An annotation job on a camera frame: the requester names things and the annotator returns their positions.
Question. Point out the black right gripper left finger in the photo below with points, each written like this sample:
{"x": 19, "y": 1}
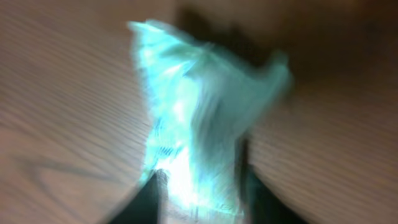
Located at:
{"x": 146, "y": 204}

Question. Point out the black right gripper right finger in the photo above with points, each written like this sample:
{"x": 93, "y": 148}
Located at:
{"x": 260, "y": 204}

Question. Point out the teal wet wipes pack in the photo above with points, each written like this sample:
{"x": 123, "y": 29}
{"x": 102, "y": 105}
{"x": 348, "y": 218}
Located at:
{"x": 202, "y": 99}

